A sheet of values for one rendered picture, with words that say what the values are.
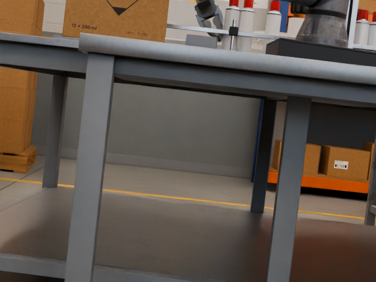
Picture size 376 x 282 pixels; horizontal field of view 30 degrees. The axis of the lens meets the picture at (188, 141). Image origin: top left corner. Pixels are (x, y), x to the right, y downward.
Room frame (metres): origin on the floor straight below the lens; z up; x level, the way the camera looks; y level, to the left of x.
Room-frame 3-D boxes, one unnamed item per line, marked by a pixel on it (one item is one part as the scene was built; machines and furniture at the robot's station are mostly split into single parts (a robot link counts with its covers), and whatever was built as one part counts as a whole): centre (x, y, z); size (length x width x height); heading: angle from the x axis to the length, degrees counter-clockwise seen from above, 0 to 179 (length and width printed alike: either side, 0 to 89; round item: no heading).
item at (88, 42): (2.03, -0.17, 0.81); 0.90 x 0.90 x 0.04; 2
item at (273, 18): (2.49, -0.25, 0.98); 0.05 x 0.05 x 0.20
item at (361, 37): (2.46, -0.56, 0.98); 0.05 x 0.05 x 0.20
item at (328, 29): (2.04, -0.35, 0.95); 0.15 x 0.15 x 0.10
